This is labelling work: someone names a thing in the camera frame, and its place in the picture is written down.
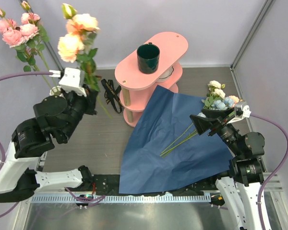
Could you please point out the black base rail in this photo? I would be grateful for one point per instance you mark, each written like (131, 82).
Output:
(108, 185)

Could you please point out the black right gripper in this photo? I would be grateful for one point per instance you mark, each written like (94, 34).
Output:
(203, 123)

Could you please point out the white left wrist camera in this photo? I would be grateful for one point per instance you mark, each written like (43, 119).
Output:
(71, 79)

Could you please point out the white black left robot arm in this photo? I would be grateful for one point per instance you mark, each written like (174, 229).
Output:
(56, 117)

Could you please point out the artificial flower bunch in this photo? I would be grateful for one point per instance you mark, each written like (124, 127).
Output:
(216, 99)

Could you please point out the white ribbed ceramic vase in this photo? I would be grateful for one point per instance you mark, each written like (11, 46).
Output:
(55, 91)

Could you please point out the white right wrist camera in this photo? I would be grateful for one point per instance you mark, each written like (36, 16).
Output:
(241, 111)

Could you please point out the right aluminium frame post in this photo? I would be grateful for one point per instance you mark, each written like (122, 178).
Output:
(266, 7)

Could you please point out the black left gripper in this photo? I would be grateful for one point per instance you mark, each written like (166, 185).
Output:
(91, 98)

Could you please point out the white bowl on shelf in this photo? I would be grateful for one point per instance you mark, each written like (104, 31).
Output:
(166, 75)

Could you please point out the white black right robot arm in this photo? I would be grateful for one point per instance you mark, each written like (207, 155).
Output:
(240, 185)

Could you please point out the dark green cup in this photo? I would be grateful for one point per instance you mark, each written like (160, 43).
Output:
(148, 58)

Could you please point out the white slotted cable duct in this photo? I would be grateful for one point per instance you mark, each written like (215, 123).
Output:
(166, 198)

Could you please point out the pink three-tier wooden shelf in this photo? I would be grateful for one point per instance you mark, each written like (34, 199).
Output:
(136, 87)

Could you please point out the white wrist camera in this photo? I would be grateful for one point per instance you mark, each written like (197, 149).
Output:
(71, 79)
(241, 111)

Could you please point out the black ribbon gold lettering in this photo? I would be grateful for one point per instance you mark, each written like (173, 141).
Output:
(112, 95)

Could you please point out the blue wrapping paper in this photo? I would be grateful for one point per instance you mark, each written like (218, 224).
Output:
(166, 116)

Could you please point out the peach rose stem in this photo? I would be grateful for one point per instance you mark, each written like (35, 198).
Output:
(78, 44)

